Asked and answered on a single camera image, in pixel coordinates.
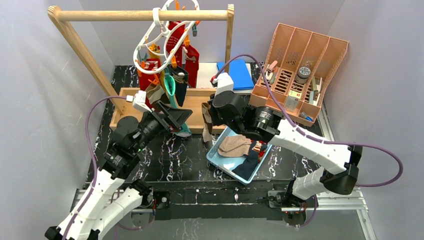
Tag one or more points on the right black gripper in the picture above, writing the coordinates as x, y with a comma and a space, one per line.
214, 108

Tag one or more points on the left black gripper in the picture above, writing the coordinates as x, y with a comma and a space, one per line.
164, 119

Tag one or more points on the brown striped sock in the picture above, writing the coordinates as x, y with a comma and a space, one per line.
155, 93
208, 124

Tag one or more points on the white sock hanger with clips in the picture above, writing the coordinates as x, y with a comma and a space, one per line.
164, 33

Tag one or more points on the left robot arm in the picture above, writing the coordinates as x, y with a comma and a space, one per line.
97, 213

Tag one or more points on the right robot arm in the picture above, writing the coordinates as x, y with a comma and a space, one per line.
338, 171

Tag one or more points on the brown striped hanging sock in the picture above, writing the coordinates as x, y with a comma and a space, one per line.
155, 93

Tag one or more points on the teal hanging sock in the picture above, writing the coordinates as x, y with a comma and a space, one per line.
170, 87

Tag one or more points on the blue folder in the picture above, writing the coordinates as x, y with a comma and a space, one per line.
239, 74

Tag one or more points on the white board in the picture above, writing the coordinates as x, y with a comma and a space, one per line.
209, 69

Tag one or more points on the navy hanging sock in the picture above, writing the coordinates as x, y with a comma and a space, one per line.
180, 77

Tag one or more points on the red santa hanging sock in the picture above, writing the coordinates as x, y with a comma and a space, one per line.
146, 79

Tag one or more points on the wooden clothes rack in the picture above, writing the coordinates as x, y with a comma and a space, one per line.
61, 19

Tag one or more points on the long red hanging sock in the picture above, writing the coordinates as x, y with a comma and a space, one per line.
184, 53

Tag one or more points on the stapler in organizer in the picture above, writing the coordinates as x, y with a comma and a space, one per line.
271, 72

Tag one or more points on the light blue plastic basket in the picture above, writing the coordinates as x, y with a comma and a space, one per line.
227, 164

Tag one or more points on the white small box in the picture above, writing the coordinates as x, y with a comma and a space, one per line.
292, 100

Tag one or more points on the navy sock in basket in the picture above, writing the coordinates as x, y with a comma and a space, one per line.
246, 169

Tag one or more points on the grey round tin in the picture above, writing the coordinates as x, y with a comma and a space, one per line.
303, 74

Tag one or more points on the pink desk file organizer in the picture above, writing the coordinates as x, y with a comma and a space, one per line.
293, 48

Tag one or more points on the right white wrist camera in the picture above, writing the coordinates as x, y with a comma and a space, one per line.
223, 82

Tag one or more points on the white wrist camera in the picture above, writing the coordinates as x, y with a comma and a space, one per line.
223, 82
138, 101

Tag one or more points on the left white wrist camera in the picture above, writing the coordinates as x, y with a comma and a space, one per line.
138, 101

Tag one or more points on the metal base rail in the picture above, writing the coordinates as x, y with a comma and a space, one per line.
232, 200

